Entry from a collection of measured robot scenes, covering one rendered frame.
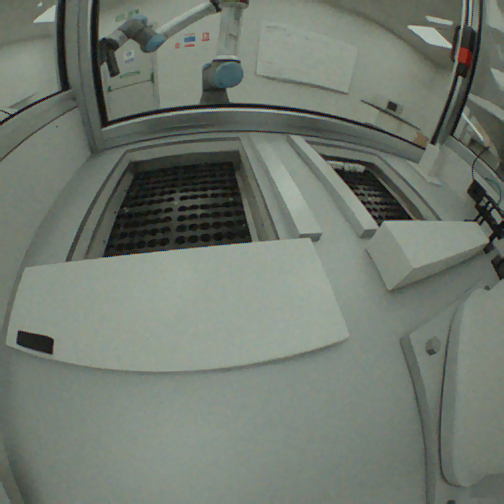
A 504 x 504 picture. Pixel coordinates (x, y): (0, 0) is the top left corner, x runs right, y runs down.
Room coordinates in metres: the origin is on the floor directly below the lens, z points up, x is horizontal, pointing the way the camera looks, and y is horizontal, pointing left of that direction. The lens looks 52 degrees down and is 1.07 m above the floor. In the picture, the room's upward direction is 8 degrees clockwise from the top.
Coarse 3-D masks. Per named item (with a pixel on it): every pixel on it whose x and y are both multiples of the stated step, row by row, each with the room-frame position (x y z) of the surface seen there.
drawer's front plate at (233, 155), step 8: (200, 152) 0.38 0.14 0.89; (208, 152) 0.39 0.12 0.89; (216, 152) 0.39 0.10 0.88; (224, 152) 0.40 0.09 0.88; (232, 152) 0.40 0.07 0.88; (144, 160) 0.35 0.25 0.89; (152, 160) 0.35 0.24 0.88; (160, 160) 0.36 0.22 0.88; (168, 160) 0.36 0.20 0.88; (176, 160) 0.37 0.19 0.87; (184, 160) 0.37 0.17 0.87; (192, 160) 0.38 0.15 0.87; (200, 160) 0.38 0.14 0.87; (208, 160) 0.39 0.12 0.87; (216, 160) 0.39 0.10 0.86; (224, 160) 0.40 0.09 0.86; (232, 160) 0.40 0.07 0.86; (144, 168) 0.35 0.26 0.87; (152, 168) 0.35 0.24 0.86
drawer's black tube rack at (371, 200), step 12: (348, 180) 0.33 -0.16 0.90; (360, 180) 0.36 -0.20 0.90; (372, 180) 0.37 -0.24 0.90; (360, 192) 0.30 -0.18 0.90; (372, 192) 0.31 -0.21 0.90; (384, 192) 0.33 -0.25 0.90; (372, 204) 0.27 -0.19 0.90; (384, 204) 0.28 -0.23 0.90; (396, 204) 0.30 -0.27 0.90; (372, 216) 0.24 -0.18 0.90; (384, 216) 0.24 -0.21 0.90; (396, 216) 0.26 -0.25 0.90; (408, 216) 0.27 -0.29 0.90
